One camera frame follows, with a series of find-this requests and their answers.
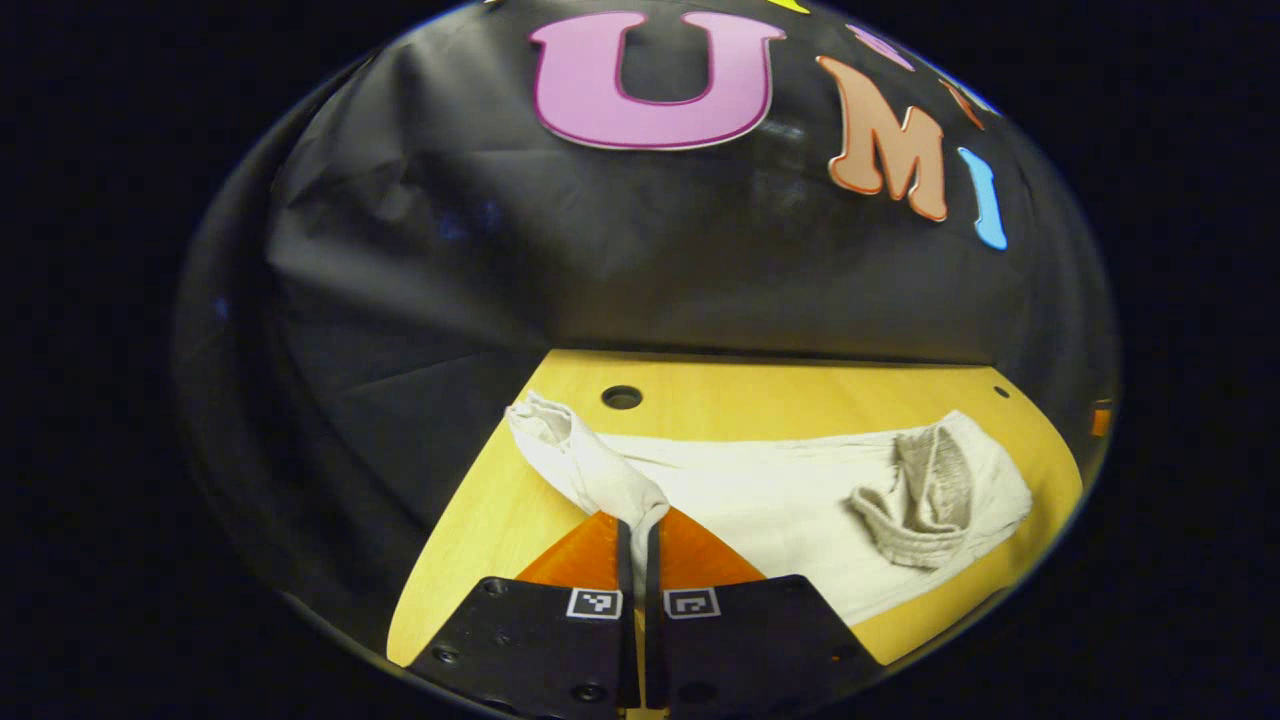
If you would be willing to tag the black backdrop cloth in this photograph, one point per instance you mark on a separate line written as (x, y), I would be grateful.
(650, 250)

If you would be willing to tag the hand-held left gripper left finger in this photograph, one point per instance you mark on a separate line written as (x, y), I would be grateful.
(540, 640)

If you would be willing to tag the white jeans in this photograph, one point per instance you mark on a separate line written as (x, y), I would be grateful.
(760, 500)

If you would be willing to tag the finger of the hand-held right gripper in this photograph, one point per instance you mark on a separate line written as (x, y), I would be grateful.
(1101, 418)

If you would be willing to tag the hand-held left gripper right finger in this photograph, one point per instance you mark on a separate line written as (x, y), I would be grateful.
(750, 640)

